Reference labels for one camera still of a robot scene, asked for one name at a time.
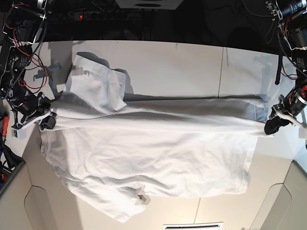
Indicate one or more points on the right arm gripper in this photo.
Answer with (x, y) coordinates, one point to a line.
(33, 105)

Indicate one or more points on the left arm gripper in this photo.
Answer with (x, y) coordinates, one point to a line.
(292, 104)

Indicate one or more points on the white t-shirt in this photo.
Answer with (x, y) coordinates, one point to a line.
(110, 153)

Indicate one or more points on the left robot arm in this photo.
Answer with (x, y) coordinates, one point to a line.
(290, 19)

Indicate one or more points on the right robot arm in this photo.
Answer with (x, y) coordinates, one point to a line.
(24, 29)

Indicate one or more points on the grey bin with tools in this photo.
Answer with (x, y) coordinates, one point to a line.
(9, 168)

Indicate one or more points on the white vent grille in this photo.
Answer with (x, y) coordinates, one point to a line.
(203, 226)

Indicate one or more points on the white box with oval opening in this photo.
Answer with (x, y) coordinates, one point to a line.
(149, 4)

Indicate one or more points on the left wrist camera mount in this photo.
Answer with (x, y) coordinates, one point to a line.
(302, 125)

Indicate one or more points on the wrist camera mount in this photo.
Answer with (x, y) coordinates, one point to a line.
(19, 128)
(302, 125)

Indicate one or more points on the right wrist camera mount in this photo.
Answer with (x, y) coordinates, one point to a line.
(19, 128)

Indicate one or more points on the orange handled tool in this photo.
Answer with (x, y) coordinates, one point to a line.
(5, 121)

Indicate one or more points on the black power strip red switch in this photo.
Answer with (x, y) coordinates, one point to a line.
(102, 15)

